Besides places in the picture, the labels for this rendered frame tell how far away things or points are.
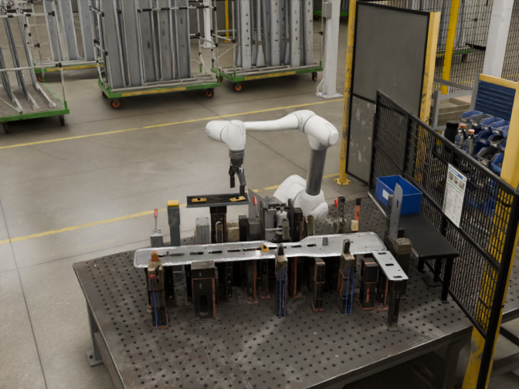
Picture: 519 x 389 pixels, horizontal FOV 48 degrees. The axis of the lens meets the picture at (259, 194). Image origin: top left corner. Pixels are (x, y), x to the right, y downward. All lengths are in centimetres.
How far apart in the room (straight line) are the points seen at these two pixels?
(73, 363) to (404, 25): 389
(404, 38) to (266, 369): 357
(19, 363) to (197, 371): 170
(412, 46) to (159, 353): 362
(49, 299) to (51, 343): 57
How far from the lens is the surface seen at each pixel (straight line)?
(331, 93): 1038
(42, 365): 422
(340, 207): 338
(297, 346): 301
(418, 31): 544
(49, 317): 465
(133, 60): 989
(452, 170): 329
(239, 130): 322
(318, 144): 355
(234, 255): 315
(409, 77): 555
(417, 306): 340
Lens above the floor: 258
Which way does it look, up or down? 24 degrees down
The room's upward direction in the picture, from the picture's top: straight up
